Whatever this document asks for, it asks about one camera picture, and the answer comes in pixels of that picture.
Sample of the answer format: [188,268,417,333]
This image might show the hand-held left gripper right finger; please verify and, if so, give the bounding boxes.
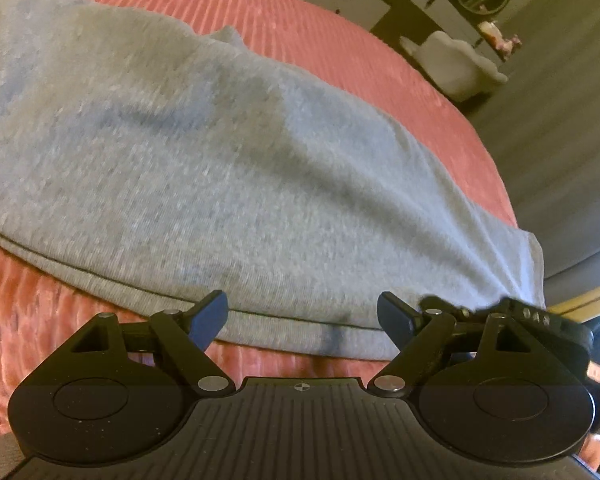
[368,290,557,398]

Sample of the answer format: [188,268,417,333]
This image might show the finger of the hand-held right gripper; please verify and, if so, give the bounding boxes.
[419,296,502,320]

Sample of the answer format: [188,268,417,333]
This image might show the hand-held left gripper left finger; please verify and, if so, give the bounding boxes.
[44,290,236,398]

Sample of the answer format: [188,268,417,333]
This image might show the grey pants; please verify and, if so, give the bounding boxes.
[0,0,547,361]

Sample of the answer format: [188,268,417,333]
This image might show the white upholstered armchair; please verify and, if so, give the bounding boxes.
[399,30,509,102]

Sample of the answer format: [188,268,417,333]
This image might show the pink ribbed bedspread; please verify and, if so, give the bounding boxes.
[0,0,518,441]

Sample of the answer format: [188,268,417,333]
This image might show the dark low sideboard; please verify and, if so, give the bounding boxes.
[370,0,523,63]

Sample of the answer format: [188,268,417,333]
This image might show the wooden bed frame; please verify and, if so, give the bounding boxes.
[545,279,600,323]

